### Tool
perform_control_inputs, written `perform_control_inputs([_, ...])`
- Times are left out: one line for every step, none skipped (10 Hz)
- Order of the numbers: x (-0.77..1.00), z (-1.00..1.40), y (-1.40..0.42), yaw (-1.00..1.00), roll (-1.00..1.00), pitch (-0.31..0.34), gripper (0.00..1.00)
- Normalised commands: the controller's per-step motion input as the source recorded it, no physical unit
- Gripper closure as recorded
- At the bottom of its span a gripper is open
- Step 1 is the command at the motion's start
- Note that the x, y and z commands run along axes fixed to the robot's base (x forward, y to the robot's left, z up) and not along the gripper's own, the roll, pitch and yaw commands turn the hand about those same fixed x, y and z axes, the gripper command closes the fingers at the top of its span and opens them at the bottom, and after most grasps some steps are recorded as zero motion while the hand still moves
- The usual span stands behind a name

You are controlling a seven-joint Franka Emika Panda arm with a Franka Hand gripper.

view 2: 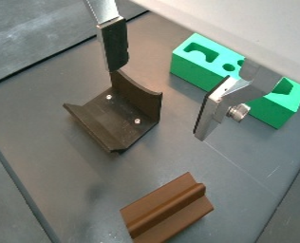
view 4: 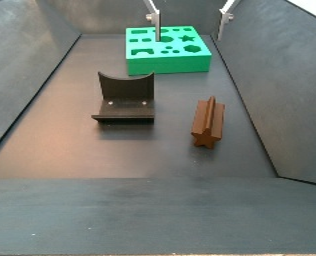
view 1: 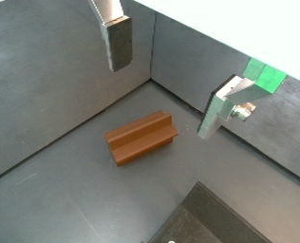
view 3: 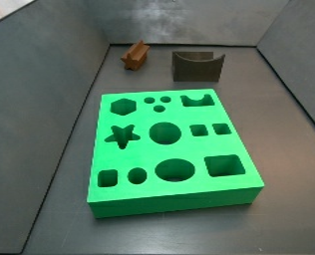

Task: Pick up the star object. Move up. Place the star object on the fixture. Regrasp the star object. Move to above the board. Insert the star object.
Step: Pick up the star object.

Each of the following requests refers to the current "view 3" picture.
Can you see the brown star prism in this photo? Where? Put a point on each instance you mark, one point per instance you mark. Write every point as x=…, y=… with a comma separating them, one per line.
x=135, y=55

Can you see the green foam shape board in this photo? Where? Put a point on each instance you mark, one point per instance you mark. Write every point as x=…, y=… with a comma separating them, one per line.
x=167, y=155

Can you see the dark grey curved fixture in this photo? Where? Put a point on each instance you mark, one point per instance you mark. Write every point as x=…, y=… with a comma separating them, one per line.
x=195, y=66

